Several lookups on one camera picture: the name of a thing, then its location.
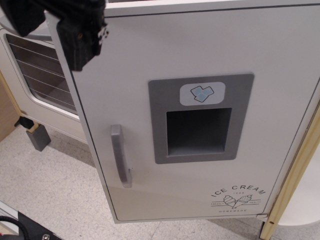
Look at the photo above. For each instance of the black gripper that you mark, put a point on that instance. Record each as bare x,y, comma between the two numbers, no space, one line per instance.
81,38

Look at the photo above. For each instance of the grey kitchen leg block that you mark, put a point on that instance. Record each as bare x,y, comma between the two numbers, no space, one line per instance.
39,138

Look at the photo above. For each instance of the left wooden frame post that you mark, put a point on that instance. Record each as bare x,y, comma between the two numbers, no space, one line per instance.
15,104

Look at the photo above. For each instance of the grey fridge door handle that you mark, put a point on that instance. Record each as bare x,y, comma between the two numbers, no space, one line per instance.
117,140

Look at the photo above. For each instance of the grey ice dispenser panel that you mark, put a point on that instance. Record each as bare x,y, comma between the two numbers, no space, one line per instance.
199,118

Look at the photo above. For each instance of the white oven door with window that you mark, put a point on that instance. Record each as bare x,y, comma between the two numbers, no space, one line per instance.
32,70

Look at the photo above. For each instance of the white toy kitchen cabinet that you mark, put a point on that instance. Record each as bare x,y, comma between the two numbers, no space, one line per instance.
15,75

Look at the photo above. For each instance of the grey oven door handle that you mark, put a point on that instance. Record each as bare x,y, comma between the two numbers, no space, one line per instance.
41,33

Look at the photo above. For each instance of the light wooden frame post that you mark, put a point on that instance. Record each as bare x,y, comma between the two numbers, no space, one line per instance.
302,158

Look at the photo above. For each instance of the aluminium rail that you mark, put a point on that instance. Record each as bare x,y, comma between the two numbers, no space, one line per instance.
8,227

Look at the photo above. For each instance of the black base plate with screw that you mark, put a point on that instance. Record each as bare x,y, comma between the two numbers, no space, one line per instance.
35,230

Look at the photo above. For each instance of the white toy fridge door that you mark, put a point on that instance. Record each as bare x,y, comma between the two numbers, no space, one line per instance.
155,62

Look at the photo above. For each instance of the black clamp bracket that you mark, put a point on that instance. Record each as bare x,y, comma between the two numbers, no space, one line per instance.
25,122

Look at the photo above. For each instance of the white round object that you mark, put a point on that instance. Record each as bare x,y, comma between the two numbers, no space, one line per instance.
304,206

